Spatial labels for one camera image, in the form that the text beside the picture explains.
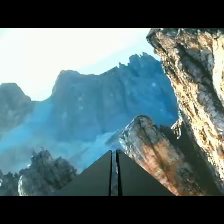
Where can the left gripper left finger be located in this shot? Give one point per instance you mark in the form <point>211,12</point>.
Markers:
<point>95,180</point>

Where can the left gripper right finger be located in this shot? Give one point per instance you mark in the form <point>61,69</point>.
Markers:
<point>136,180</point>

